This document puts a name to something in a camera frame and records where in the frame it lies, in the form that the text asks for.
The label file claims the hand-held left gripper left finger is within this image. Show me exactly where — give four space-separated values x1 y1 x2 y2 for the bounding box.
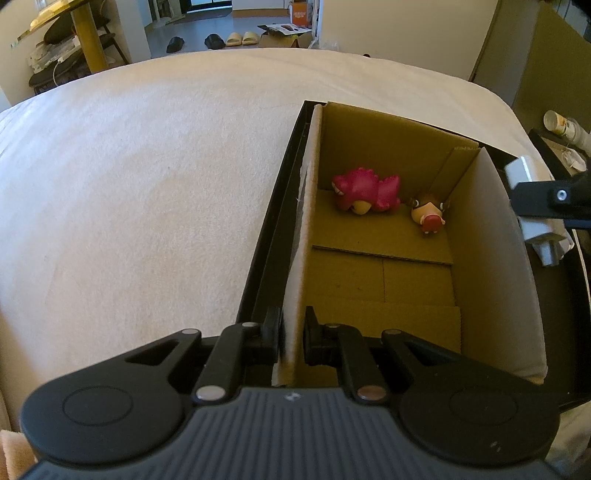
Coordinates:
124 307 283 404

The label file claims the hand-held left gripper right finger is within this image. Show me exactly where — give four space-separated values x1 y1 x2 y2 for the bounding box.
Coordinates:
302 307 462 406

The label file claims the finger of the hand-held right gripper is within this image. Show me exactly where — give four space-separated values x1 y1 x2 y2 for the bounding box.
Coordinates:
510 172 591 230

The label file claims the white charger plug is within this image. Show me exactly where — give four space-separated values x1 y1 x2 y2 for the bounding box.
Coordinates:
503 157 575 268

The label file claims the cardboard box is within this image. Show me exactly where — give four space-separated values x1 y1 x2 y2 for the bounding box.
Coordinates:
272 102 550 387
259 23 315 49

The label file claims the black tray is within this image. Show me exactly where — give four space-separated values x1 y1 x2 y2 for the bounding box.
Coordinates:
235 99 591 416

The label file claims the brown-haired red figurine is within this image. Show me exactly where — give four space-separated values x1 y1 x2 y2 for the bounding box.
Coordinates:
409 194 446 236

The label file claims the pink bear figurine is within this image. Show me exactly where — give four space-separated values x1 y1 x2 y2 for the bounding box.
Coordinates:
331 168 402 215

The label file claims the black side table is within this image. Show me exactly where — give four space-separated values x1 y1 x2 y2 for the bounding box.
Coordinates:
529 128 591 185

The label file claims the white printed paper cup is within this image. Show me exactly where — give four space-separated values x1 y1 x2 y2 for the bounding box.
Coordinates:
543 110 583 139

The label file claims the olive brown board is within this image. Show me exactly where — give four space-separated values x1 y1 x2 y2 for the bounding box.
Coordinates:
471 0 591 134

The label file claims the cream fleece blanket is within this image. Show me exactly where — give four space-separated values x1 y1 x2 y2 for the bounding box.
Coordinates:
0 429 38 480

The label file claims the flat cardboard box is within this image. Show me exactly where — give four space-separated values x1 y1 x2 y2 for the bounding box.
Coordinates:
259 23 315 49

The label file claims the yellow round table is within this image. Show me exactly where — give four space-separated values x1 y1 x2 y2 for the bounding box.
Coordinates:
16 0 112 73

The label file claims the black chair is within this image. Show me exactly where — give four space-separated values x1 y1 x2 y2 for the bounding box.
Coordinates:
28 18 130 88

